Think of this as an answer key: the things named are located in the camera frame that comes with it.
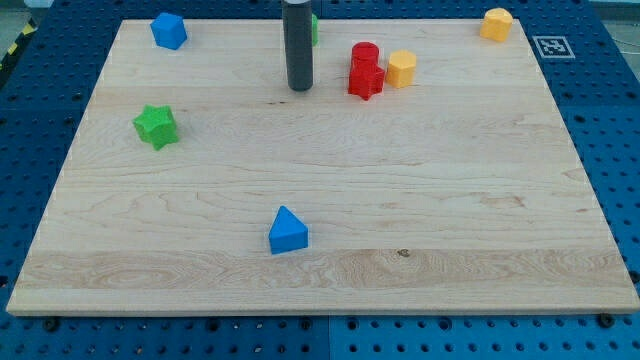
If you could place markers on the yellow hexagon block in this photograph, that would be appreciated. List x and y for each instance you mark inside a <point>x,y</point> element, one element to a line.
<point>401,68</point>

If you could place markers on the blue triangle block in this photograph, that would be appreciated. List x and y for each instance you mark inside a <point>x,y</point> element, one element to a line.
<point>287,233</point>

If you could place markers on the light wooden board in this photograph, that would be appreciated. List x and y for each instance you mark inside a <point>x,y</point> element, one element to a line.
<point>459,194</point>

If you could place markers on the red star block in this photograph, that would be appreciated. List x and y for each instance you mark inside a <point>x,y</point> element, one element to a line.
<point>366,80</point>

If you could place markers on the red cylinder block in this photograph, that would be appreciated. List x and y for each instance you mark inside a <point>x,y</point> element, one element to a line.
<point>364,53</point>

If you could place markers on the green block behind rod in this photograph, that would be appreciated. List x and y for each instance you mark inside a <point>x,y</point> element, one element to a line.
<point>314,29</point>

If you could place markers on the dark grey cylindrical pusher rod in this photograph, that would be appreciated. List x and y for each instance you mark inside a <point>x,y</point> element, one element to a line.
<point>297,31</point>

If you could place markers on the green star block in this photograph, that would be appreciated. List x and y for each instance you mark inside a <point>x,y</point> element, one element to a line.
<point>156,125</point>

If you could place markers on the blue cube block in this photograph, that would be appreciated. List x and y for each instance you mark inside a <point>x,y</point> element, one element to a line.
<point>169,31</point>

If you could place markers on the yellow heart block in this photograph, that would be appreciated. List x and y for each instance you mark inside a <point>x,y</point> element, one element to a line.
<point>496,24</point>

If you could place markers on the white fiducial marker tag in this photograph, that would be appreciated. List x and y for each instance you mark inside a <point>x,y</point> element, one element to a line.
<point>553,47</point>

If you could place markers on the black board stop bolt left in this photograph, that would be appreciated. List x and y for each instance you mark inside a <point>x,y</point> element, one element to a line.
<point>51,324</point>

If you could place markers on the black board stop bolt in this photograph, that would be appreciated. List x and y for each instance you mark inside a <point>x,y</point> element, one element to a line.
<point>51,324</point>
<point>606,320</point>

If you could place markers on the black board stop bolt right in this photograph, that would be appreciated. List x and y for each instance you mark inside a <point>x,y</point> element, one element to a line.
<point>606,320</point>

